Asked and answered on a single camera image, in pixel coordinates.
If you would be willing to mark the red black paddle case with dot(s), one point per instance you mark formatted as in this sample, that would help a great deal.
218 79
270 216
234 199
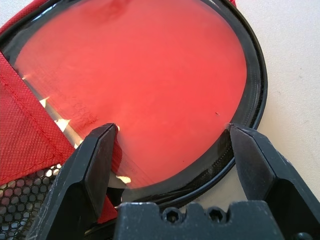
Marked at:
25 140

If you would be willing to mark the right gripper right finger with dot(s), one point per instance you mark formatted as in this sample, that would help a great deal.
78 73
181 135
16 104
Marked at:
280 180

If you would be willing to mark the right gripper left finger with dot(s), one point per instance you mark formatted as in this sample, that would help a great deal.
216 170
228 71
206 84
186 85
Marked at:
75 190

